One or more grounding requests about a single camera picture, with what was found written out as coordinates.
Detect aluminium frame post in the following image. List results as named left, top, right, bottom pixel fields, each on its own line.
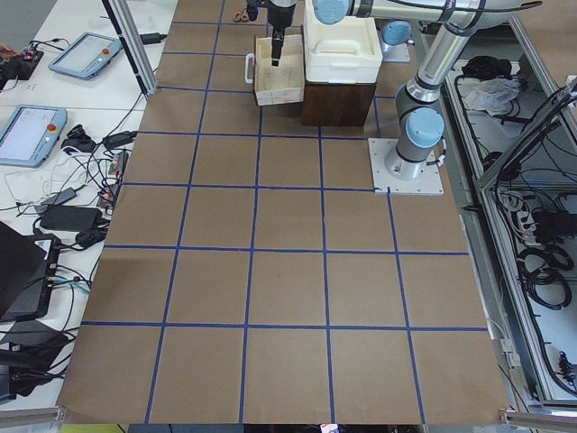
left=102, top=0, right=158, bottom=97

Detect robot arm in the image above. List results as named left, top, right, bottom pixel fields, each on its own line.
left=313, top=0, right=542, bottom=181

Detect small black power brick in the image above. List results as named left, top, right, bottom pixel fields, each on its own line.
left=140, top=32, right=166, bottom=45

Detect dark wooden cabinet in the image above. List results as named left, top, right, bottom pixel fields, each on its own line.
left=301, top=81, right=377, bottom=126

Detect upper teach pendant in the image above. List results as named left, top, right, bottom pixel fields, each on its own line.
left=48, top=32, right=123, bottom=80

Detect white crumpled cloth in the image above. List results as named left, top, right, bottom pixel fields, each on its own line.
left=463, top=78, right=520, bottom=115

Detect lower teach pendant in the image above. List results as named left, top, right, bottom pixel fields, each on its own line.
left=1, top=105, right=68, bottom=168

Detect black laptop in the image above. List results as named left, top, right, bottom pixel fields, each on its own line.
left=1, top=223, right=60, bottom=322

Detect wooden drawer with white handle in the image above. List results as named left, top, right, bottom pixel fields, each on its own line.
left=244, top=33, right=305, bottom=106

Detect teach pendant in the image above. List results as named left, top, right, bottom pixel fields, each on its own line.
left=48, top=32, right=123, bottom=80
left=1, top=105, right=68, bottom=168

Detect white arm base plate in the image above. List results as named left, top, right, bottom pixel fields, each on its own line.
left=368, top=138, right=444, bottom=196

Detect orange grey scissors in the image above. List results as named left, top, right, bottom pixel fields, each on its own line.
left=234, top=10, right=249, bottom=23

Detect white foam tray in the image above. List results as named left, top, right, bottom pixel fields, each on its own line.
left=303, top=1, right=382, bottom=84

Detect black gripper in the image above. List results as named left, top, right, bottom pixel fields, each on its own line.
left=267, top=0, right=297, bottom=67

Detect black power adapter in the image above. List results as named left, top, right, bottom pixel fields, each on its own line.
left=40, top=206, right=103, bottom=232

